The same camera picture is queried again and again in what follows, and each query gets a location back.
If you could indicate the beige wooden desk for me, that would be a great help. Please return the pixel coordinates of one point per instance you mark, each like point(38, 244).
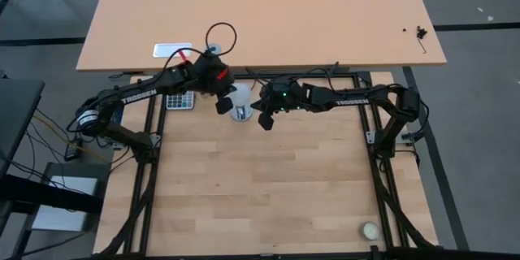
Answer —
point(304, 8)

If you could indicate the small black clump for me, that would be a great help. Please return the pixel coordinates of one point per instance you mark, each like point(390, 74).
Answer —
point(421, 31)

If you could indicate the dark side table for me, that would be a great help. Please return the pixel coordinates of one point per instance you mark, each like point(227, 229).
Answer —
point(18, 109)

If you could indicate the black desk clamp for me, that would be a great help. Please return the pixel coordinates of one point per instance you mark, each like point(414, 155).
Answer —
point(332, 70)

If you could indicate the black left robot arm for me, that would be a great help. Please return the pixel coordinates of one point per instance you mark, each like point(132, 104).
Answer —
point(138, 95)

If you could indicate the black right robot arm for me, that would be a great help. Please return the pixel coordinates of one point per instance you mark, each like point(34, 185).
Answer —
point(357, 99)

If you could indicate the metal lamp socket base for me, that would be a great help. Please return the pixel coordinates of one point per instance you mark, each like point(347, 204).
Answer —
point(241, 114)

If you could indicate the black hex key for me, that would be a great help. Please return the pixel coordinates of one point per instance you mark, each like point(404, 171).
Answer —
point(423, 47)

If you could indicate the white lightbulb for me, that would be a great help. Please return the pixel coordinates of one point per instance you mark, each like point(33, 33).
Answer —
point(243, 95)

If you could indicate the silver rectangular desk plate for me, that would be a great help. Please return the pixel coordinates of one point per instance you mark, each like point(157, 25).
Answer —
point(166, 50)

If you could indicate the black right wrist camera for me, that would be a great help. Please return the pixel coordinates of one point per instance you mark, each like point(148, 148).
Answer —
point(266, 121)

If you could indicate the black aluminium frame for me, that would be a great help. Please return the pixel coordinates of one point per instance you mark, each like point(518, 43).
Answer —
point(146, 195)

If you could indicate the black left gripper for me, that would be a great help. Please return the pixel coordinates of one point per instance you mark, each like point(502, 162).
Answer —
point(213, 75)

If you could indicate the grey desk calculator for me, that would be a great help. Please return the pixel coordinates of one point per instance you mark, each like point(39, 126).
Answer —
point(180, 100)

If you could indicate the silver mounting bracket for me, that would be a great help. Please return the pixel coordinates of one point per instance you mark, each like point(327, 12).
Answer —
point(371, 137)

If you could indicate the black power adapter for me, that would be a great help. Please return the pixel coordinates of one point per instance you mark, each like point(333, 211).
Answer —
point(73, 150)

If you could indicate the black stand beam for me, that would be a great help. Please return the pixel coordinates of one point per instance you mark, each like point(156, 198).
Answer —
point(48, 194)

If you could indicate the small white ball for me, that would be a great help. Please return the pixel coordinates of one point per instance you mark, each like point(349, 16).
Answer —
point(370, 231)

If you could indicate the white box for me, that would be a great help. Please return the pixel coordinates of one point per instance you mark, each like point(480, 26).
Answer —
point(65, 207)

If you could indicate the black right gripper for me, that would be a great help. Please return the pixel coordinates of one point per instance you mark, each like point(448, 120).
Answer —
point(284, 95)

